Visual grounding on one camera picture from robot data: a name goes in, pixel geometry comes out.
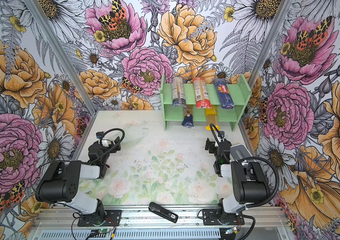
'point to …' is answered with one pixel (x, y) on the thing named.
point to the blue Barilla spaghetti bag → (225, 98)
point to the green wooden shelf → (240, 92)
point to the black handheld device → (163, 212)
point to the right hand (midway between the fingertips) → (215, 142)
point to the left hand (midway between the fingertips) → (112, 141)
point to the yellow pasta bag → (212, 118)
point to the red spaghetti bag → (202, 96)
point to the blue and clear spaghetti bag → (188, 121)
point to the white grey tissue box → (239, 152)
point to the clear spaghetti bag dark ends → (178, 96)
